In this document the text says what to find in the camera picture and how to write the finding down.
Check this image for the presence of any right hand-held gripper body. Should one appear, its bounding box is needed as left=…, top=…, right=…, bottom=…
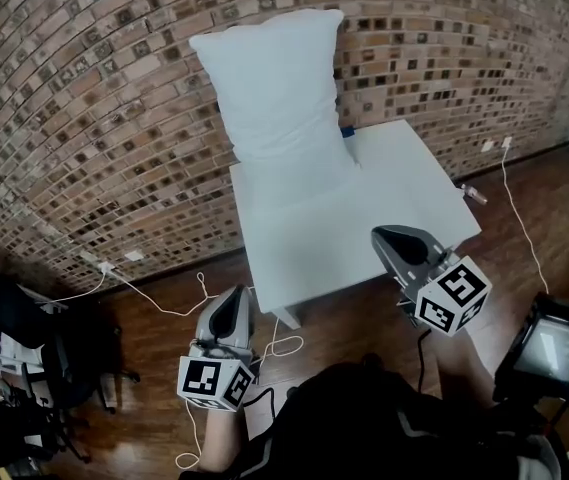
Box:
left=370, top=224, right=494, bottom=339

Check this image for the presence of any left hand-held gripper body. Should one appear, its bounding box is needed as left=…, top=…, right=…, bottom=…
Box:
left=177, top=284, right=258, bottom=413

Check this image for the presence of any white cushion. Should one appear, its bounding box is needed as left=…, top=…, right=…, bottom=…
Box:
left=188, top=8, right=363, bottom=170

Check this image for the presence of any person's right forearm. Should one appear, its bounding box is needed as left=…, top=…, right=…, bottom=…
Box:
left=431, top=320, right=496, bottom=410

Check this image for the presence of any person's left forearm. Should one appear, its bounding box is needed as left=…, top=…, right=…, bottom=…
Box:
left=197, top=401, right=245, bottom=480

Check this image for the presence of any clear plastic bottle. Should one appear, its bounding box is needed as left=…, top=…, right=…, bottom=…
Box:
left=458, top=183, right=489, bottom=206

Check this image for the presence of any white square table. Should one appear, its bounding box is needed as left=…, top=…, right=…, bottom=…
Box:
left=228, top=119, right=483, bottom=331

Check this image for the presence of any black framed monitor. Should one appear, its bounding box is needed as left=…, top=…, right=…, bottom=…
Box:
left=492, top=291, right=569, bottom=405

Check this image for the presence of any person's black clothing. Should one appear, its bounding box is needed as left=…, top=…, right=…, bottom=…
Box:
left=177, top=352, right=565, bottom=480

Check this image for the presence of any black office chair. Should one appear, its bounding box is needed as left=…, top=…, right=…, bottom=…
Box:
left=0, top=267, right=141, bottom=465

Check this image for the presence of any long white cable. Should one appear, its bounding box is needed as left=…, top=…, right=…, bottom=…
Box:
left=43, top=267, right=306, bottom=471

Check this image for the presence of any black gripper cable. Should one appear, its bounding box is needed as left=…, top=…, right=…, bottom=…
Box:
left=241, top=386, right=285, bottom=442
left=415, top=328, right=435, bottom=397

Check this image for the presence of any thin white cable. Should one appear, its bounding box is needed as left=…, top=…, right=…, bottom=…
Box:
left=500, top=143, right=550, bottom=295

